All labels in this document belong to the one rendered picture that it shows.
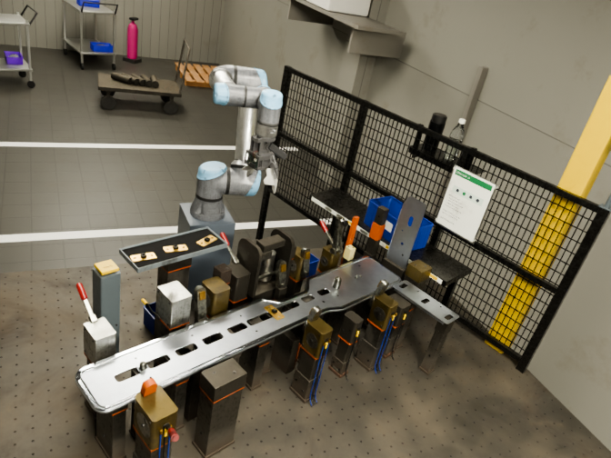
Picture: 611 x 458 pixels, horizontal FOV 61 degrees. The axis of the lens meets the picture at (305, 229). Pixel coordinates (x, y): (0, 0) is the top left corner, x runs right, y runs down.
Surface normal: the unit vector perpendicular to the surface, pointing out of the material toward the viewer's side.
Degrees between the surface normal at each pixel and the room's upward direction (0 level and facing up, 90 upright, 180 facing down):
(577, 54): 90
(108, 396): 0
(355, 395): 0
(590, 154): 90
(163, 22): 90
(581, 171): 90
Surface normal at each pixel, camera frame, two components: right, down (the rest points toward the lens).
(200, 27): 0.40, 0.51
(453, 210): -0.72, 0.22
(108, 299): 0.67, 0.47
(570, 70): -0.90, 0.05
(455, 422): 0.18, -0.86
